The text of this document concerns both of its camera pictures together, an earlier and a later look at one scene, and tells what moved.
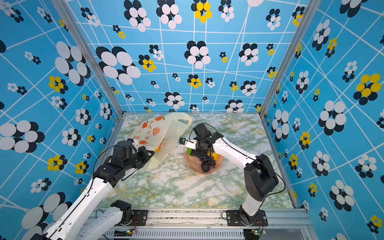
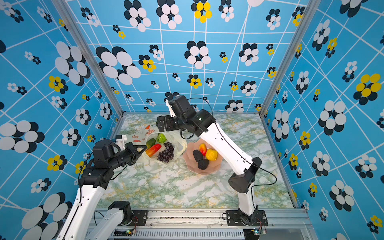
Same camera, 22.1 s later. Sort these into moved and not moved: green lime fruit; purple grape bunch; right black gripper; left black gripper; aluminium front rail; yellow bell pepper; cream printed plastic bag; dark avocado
Moved: cream printed plastic bag; dark avocado; right black gripper; left black gripper; purple grape bunch; green lime fruit
Not moved: yellow bell pepper; aluminium front rail
